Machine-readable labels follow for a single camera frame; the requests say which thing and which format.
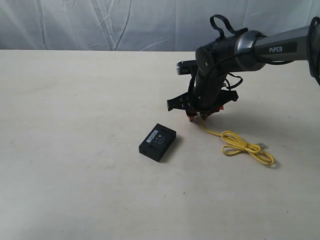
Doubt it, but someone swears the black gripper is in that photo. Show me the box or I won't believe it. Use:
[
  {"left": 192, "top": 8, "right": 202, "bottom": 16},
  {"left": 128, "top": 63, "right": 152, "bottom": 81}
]
[{"left": 167, "top": 72, "right": 238, "bottom": 122}]

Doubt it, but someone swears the yellow ethernet cable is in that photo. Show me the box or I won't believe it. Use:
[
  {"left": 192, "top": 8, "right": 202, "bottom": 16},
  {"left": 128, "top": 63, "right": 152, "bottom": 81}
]
[{"left": 199, "top": 119, "right": 276, "bottom": 167}]

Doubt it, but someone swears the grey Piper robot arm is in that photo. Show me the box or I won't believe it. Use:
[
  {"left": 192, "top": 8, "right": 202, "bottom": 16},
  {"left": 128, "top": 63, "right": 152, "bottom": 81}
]
[{"left": 167, "top": 14, "right": 320, "bottom": 121}]

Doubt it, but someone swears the grey wrinkled backdrop cloth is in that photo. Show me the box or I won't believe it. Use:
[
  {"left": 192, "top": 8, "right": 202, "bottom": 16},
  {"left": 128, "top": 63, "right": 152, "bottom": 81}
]
[{"left": 0, "top": 0, "right": 320, "bottom": 51}]

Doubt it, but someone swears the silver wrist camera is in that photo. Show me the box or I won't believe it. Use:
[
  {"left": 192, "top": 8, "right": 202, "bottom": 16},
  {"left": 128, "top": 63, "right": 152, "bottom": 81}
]
[{"left": 176, "top": 60, "right": 198, "bottom": 76}]

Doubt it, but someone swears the small black electronic box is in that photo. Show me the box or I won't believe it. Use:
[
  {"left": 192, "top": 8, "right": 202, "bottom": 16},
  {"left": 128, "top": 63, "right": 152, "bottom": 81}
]
[{"left": 138, "top": 123, "right": 177, "bottom": 163}]

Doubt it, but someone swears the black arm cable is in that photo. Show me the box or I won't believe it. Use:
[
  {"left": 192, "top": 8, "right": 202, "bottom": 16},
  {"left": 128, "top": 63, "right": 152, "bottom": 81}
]
[{"left": 209, "top": 14, "right": 249, "bottom": 41}]

